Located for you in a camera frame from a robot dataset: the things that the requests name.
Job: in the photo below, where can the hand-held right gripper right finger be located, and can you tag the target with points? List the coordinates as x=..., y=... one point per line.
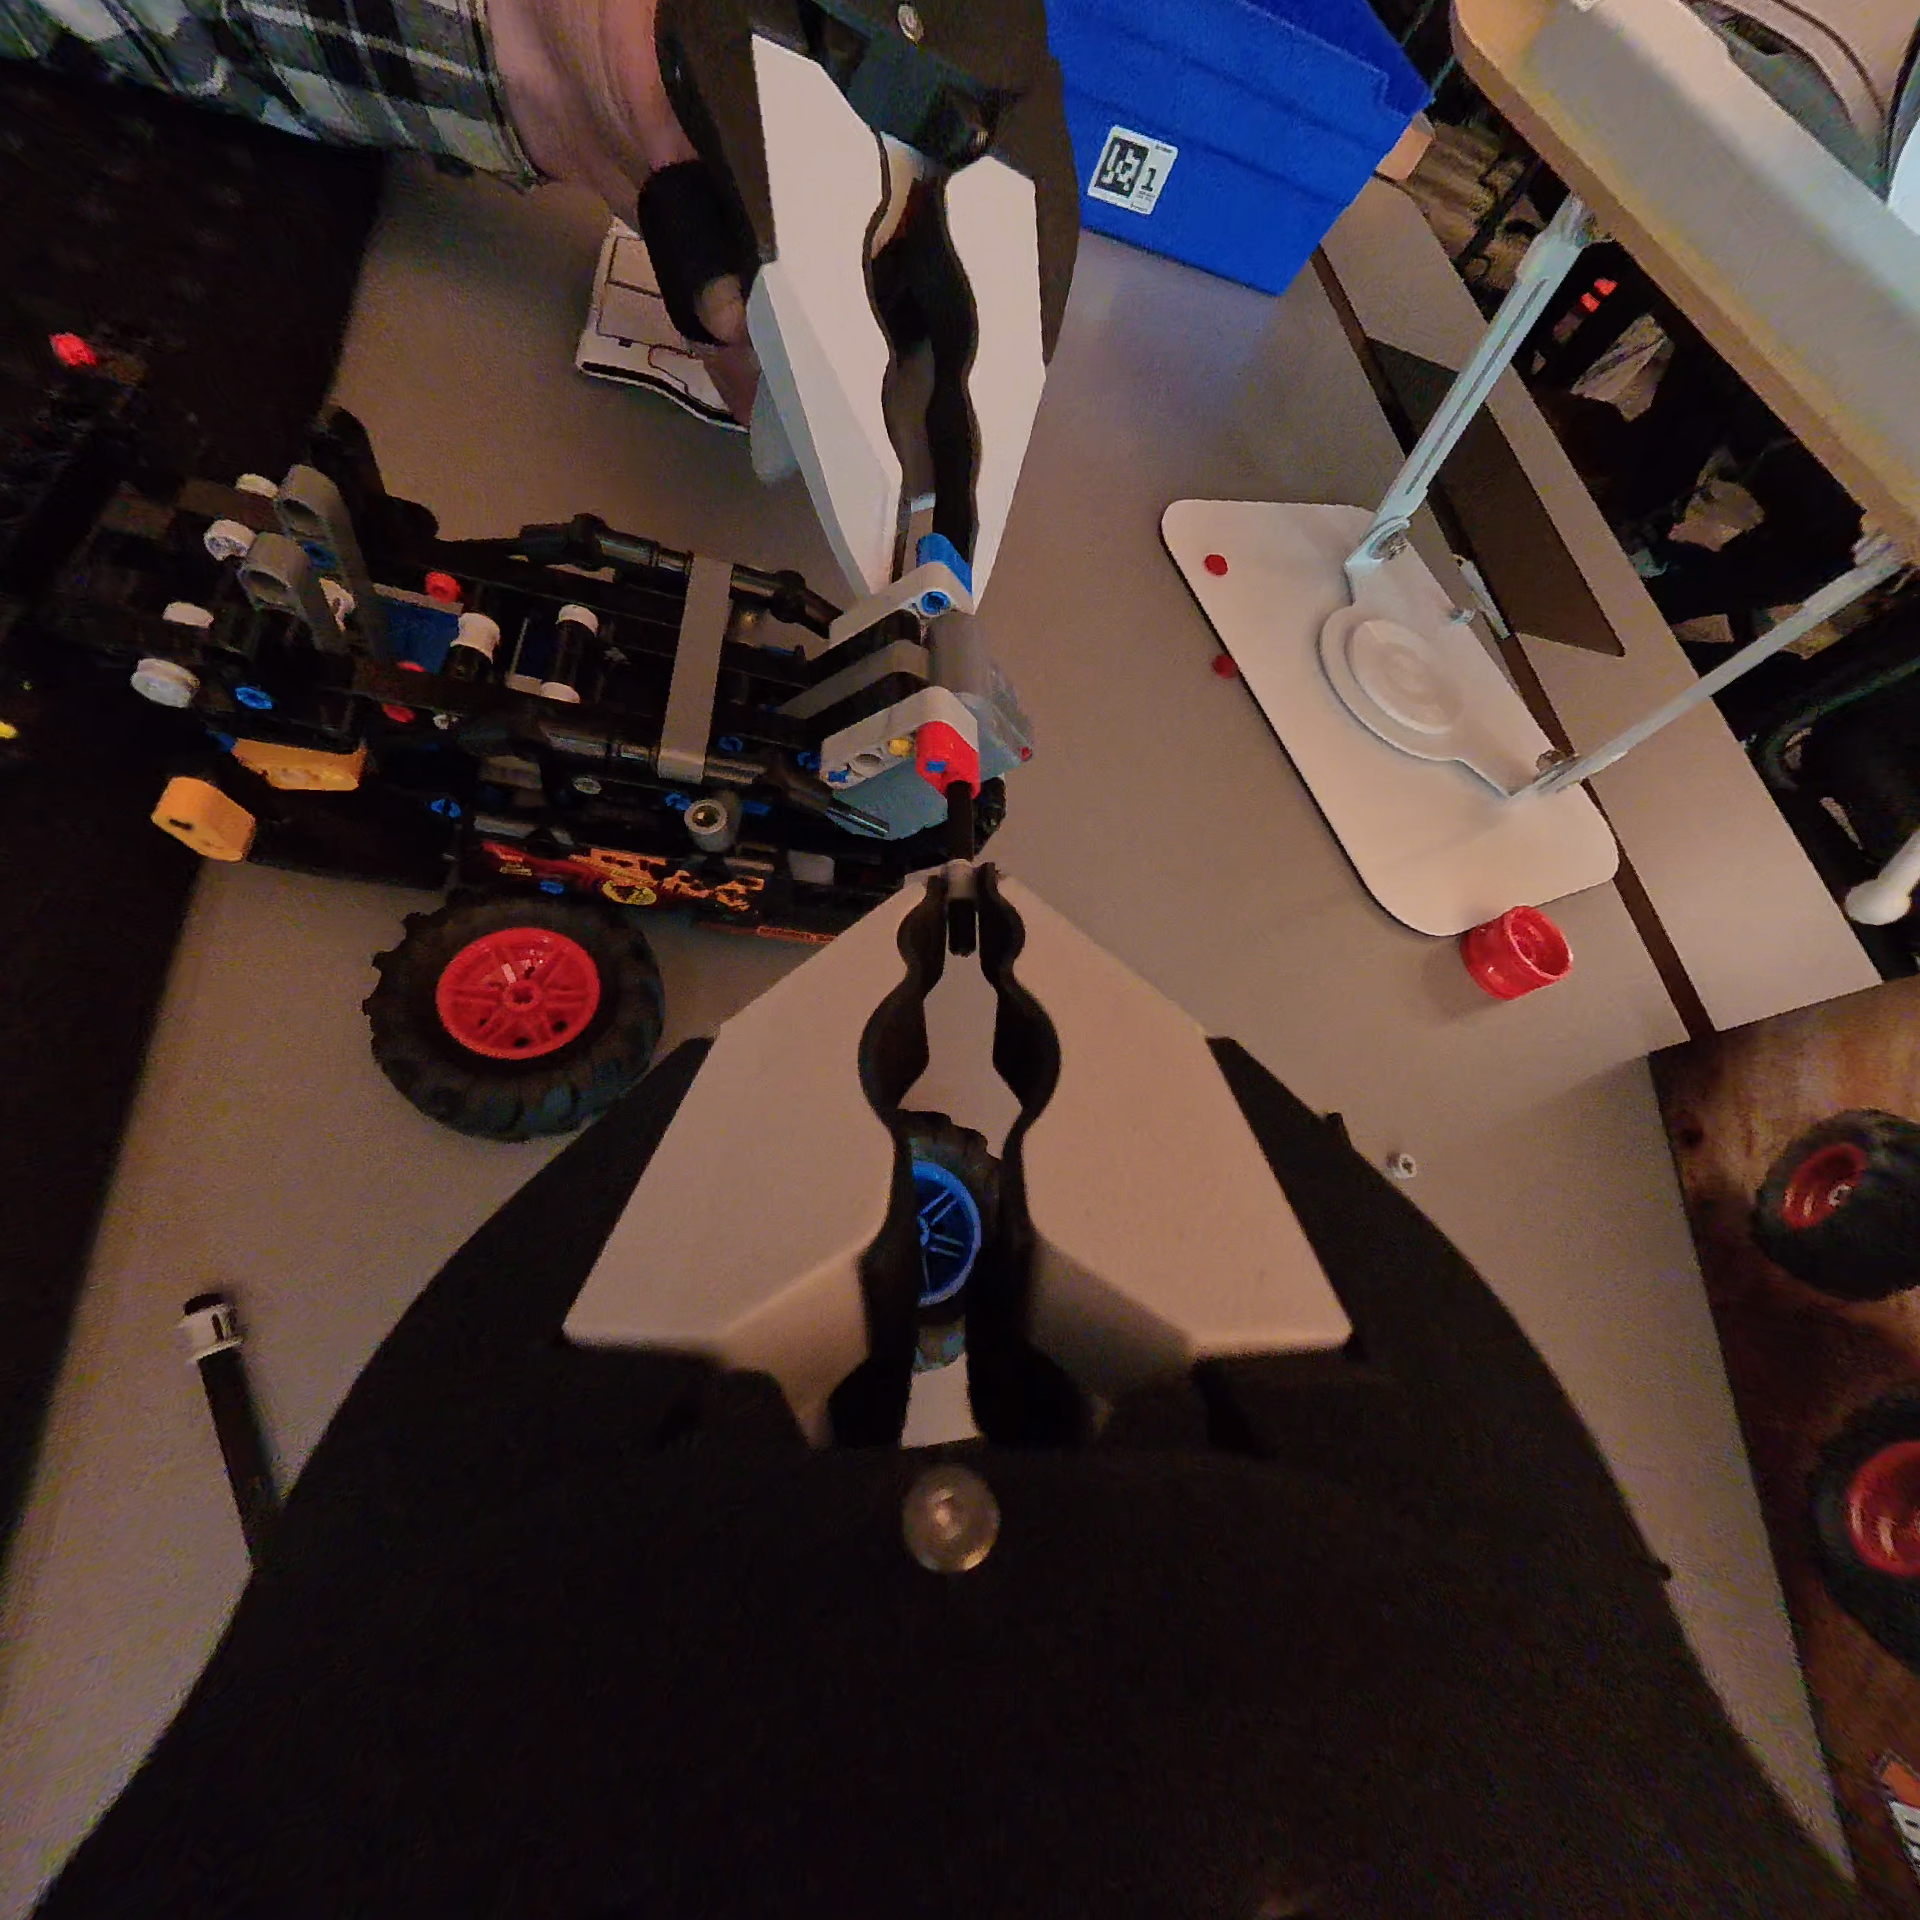
x=1186, y=1185

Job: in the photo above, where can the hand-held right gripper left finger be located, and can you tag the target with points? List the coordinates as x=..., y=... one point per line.
x=751, y=1185

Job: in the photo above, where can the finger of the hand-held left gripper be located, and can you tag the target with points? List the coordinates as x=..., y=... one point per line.
x=1013, y=330
x=819, y=300

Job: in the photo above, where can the black toy wheel blue rim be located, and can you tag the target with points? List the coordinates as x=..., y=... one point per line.
x=945, y=1229

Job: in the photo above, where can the black toy wheel red rim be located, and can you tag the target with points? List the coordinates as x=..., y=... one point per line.
x=518, y=993

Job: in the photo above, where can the toy brick monster truck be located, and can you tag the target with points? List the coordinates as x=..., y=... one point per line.
x=599, y=705

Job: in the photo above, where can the person's left forearm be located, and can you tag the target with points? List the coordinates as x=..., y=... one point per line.
x=300, y=59

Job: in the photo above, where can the grey desk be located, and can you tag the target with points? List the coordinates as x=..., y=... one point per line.
x=1202, y=376

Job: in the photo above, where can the person's left hand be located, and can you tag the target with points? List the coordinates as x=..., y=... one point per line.
x=587, y=105

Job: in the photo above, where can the white sticker sheet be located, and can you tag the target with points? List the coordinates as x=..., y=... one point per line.
x=630, y=330

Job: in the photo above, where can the blue storage bin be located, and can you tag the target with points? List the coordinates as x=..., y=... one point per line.
x=1244, y=120

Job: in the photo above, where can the white base metal stand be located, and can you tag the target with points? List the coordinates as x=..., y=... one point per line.
x=1501, y=856

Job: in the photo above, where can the printed toy truck box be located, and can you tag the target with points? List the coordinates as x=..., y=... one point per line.
x=1724, y=1348

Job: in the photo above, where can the black axle with grey bushing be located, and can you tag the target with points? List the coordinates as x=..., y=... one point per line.
x=235, y=1425

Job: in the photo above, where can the raised white wooden-edged platform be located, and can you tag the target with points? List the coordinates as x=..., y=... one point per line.
x=1682, y=164

